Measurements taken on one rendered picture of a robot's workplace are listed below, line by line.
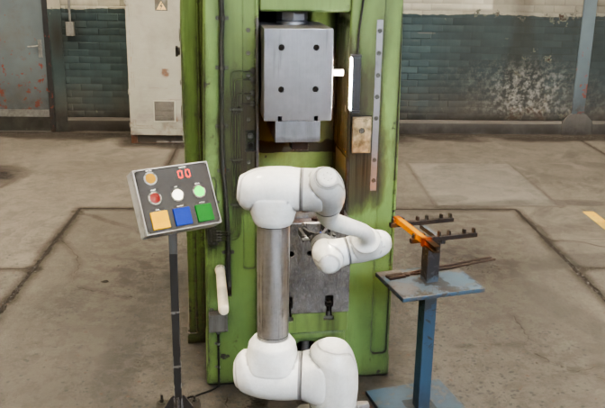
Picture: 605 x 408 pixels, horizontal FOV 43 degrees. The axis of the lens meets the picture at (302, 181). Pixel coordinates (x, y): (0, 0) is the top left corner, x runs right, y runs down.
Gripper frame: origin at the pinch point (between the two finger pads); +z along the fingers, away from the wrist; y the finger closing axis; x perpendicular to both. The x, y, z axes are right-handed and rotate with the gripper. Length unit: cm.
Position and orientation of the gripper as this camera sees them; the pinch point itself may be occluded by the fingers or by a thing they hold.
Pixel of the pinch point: (313, 226)
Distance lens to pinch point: 310.8
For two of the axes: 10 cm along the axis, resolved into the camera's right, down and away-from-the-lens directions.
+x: 0.1, -9.6, -2.8
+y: 9.9, -0.2, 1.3
